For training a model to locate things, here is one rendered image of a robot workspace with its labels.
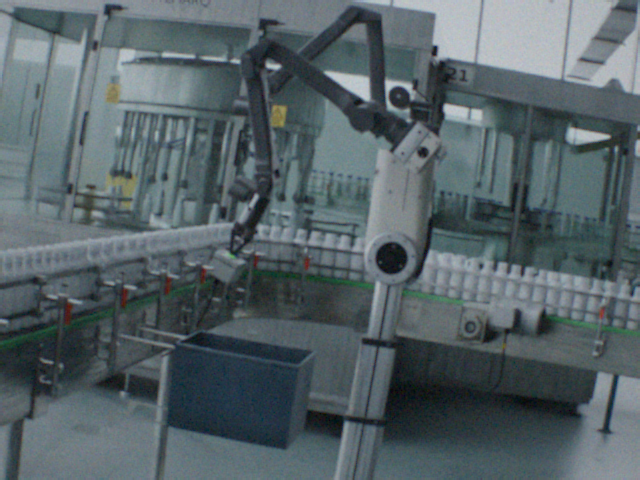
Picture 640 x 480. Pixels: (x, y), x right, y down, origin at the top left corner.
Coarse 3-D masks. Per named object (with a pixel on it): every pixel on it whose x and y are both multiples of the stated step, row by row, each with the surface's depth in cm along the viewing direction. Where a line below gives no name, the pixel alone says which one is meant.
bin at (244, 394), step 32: (192, 352) 319; (224, 352) 318; (256, 352) 347; (288, 352) 346; (192, 384) 319; (224, 384) 318; (256, 384) 317; (288, 384) 316; (128, 416) 327; (192, 416) 319; (224, 416) 318; (256, 416) 317; (288, 416) 316
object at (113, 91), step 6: (108, 84) 713; (114, 84) 713; (108, 90) 713; (114, 90) 713; (120, 90) 712; (108, 96) 713; (114, 96) 713; (108, 102) 713; (114, 102) 713; (276, 108) 701; (282, 108) 701; (276, 114) 701; (282, 114) 701; (276, 120) 701; (282, 120) 701; (282, 126) 701
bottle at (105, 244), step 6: (102, 240) 320; (108, 240) 322; (102, 246) 320; (108, 246) 320; (102, 252) 320; (108, 252) 321; (108, 258) 320; (108, 270) 320; (102, 276) 319; (108, 276) 320; (102, 288) 320; (108, 288) 321; (102, 300) 320; (102, 306) 320
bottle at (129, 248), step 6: (126, 240) 343; (132, 240) 344; (126, 246) 343; (132, 246) 344; (126, 252) 342; (132, 252) 344; (132, 258) 343; (132, 264) 343; (126, 270) 342; (132, 270) 344; (126, 276) 343; (132, 276) 344; (126, 282) 343; (132, 282) 345
